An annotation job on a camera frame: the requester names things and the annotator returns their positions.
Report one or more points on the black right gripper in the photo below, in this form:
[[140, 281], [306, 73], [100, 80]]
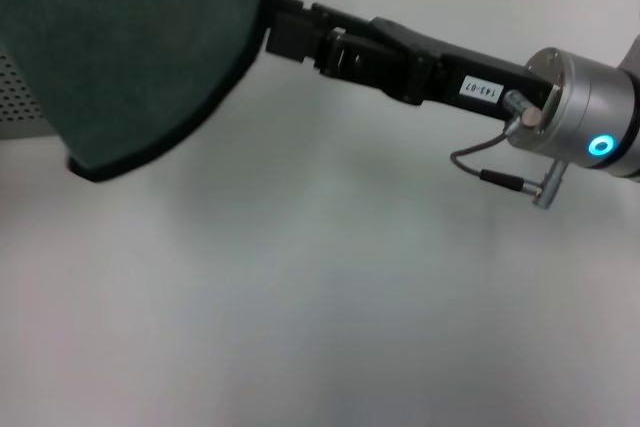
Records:
[[480, 82]]

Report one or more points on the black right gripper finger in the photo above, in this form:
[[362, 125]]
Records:
[[292, 6], [290, 42]]

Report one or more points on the dark green towel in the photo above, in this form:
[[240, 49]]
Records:
[[125, 47]]

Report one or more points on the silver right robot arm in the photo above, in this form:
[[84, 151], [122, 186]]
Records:
[[585, 107]]

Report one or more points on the grey perforated plastic storage box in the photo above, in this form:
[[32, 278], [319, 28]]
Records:
[[20, 114]]

